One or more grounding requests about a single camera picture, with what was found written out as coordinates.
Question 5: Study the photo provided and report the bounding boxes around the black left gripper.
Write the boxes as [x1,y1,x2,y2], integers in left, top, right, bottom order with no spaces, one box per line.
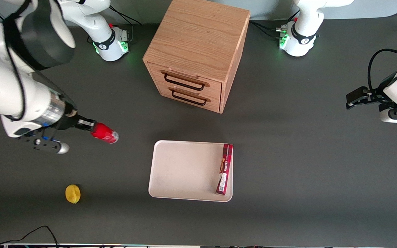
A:
[346,74,397,110]

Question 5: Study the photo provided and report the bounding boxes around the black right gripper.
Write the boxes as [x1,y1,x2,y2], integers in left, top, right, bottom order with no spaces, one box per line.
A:
[59,105,97,132]

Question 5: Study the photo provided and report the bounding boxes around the red coke bottle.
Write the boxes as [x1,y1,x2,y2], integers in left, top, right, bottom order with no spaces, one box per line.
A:
[91,122,120,144]

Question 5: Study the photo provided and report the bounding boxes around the white rectangular tray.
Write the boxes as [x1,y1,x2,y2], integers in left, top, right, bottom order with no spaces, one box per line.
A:
[148,140,234,203]

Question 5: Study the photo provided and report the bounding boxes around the yellow lemon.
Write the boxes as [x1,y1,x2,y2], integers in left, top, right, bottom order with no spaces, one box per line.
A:
[65,184,81,204]

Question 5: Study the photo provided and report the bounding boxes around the wooden drawer front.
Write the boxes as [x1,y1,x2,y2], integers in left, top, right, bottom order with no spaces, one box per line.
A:
[155,83,222,113]
[146,62,223,100]

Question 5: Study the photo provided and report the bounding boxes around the wooden drawer cabinet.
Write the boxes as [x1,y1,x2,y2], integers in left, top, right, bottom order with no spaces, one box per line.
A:
[142,0,251,114]

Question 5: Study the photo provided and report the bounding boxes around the long red snack box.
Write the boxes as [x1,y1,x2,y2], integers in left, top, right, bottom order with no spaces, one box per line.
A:
[215,143,234,196]

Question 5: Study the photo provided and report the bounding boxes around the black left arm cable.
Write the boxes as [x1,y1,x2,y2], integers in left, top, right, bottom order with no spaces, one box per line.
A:
[367,48,397,92]

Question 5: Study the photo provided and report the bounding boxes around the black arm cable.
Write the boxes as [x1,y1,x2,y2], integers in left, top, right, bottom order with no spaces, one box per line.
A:
[2,0,33,122]
[367,48,397,92]

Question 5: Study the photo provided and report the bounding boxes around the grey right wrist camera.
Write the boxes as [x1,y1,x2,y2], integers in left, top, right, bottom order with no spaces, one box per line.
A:
[17,133,70,155]

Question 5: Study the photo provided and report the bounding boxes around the black wire drawer handle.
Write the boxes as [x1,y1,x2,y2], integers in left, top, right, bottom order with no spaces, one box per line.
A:
[171,90,208,106]
[164,73,206,92]

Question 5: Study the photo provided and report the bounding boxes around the black right base cables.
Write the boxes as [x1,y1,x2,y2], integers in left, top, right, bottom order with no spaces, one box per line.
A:
[88,5,143,44]

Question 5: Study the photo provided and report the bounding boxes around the black base cables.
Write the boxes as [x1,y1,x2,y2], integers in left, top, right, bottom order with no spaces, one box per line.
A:
[250,10,301,39]
[88,5,143,44]

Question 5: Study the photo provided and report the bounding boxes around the black cable at table edge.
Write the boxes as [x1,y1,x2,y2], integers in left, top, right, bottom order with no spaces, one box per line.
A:
[0,225,60,248]

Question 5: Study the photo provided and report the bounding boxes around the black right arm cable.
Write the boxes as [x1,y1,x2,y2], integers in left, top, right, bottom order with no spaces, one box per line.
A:
[2,0,33,122]

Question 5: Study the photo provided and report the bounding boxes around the black left base cables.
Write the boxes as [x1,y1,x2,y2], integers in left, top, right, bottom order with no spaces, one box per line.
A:
[250,10,301,39]

